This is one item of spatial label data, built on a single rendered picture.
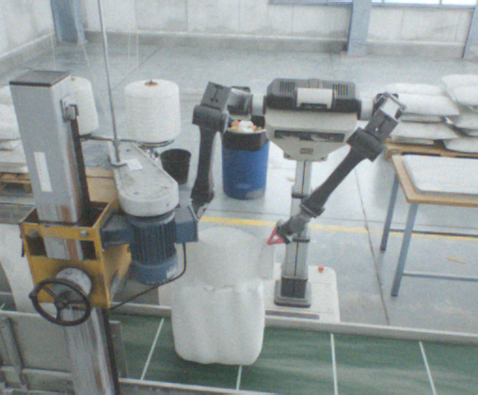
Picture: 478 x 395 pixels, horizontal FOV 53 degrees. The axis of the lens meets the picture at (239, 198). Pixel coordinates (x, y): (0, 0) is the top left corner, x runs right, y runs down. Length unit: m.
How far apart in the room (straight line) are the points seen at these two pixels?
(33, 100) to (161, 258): 0.60
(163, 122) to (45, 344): 1.18
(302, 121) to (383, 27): 7.86
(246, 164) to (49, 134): 2.85
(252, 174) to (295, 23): 5.91
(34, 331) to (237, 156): 2.38
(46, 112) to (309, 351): 1.61
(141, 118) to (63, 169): 0.27
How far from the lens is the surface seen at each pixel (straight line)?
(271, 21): 9.72
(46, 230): 1.54
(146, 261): 1.57
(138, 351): 2.40
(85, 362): 1.88
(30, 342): 2.30
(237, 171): 4.12
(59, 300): 1.53
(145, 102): 1.46
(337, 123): 2.07
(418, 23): 9.96
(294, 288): 2.74
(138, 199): 1.43
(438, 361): 2.52
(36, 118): 1.38
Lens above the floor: 2.11
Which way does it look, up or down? 30 degrees down
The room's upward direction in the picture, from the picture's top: 1 degrees clockwise
